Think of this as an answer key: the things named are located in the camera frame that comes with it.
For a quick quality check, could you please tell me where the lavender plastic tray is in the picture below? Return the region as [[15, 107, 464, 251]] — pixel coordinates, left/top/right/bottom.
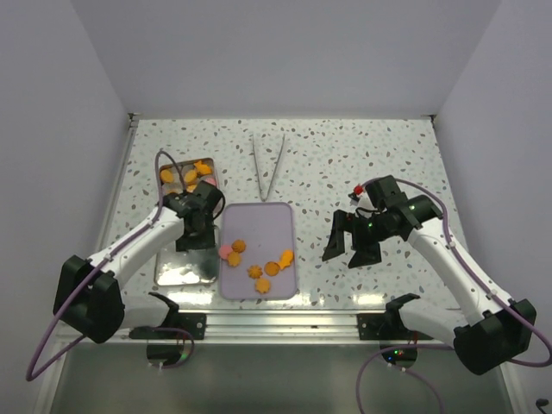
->
[[218, 203, 297, 301]]

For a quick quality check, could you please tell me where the orange leaf cookie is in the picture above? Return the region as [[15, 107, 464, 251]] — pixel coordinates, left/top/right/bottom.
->
[[254, 278, 271, 294], [227, 251, 242, 267]]

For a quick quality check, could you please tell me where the orange leaf cookie left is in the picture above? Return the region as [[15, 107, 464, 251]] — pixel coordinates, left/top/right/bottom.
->
[[227, 251, 242, 267]]

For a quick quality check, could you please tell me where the aluminium front rail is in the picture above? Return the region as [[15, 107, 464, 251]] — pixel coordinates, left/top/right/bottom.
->
[[55, 308, 475, 346]]

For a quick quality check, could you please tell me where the orange chip cookie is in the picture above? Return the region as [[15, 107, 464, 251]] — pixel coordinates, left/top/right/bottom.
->
[[264, 261, 280, 277]]

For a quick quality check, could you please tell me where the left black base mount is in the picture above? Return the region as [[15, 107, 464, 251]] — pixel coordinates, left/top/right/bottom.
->
[[124, 292, 207, 340]]

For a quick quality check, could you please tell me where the cookie tin with liners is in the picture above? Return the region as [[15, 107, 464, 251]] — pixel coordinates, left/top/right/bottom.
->
[[154, 157, 226, 209]]

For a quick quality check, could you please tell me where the orange swirl cookie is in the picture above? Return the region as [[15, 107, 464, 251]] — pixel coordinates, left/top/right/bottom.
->
[[231, 239, 247, 254]]

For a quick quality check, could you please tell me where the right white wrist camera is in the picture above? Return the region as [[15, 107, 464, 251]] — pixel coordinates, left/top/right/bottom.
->
[[348, 185, 373, 210]]

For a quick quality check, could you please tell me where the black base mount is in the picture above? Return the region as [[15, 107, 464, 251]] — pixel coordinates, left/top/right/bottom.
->
[[124, 292, 207, 340], [356, 293, 431, 342]]

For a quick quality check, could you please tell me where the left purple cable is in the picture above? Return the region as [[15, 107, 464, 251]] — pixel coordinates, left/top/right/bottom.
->
[[26, 148, 194, 382]]

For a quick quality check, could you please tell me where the orange fish cookie top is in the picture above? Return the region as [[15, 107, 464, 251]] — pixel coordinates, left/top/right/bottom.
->
[[193, 160, 212, 176]]

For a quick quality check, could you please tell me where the orange leaf cookie bottom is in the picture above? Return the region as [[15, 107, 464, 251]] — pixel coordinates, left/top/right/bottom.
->
[[254, 278, 271, 294]]

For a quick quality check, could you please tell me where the orange rosette cookie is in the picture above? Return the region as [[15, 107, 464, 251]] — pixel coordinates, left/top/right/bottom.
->
[[248, 265, 263, 279]]

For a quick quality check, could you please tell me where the orange fish cookie right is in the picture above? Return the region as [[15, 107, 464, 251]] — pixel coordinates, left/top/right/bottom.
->
[[279, 249, 294, 269]]

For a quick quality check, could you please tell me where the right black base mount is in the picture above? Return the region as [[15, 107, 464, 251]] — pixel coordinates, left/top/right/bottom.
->
[[356, 293, 431, 342]]

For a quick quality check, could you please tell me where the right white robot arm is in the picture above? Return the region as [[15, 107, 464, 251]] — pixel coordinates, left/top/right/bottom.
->
[[323, 175, 536, 375]]

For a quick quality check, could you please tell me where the orange fish cookie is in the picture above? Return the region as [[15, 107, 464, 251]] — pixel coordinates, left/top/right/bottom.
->
[[193, 160, 212, 176], [279, 249, 294, 269]]

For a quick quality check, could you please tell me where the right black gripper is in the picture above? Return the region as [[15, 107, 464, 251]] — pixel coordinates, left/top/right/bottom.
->
[[322, 208, 398, 269]]

